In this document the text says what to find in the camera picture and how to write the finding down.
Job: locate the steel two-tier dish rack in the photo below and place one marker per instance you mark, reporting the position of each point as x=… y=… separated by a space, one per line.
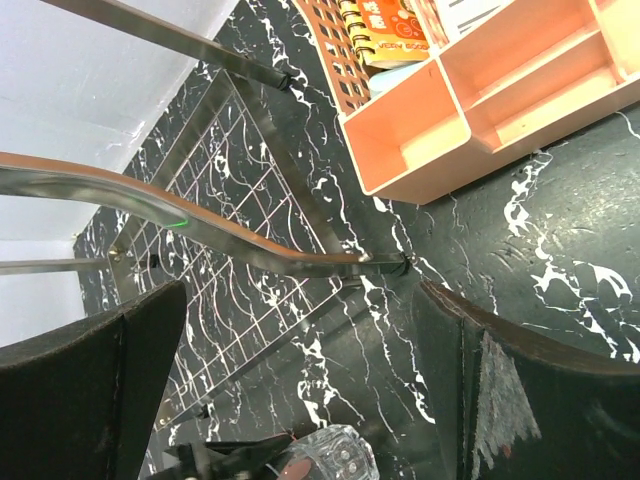
x=153 y=203

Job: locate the white medicine box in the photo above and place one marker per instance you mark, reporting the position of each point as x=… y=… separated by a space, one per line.
x=455 y=18

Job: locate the orange plastic file organizer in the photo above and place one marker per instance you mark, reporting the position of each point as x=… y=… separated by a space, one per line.
x=525 y=76

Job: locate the yellow striped box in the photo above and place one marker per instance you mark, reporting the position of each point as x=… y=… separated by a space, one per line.
x=385 y=34

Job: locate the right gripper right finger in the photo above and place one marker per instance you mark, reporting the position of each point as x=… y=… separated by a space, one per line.
x=511 y=403

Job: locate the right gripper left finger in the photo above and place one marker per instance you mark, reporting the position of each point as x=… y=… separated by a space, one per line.
x=80 y=401

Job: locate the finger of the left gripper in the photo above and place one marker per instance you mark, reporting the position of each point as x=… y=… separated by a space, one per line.
x=226 y=460

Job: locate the clear glass cup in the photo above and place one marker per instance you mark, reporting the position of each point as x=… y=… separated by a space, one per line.
x=336 y=452

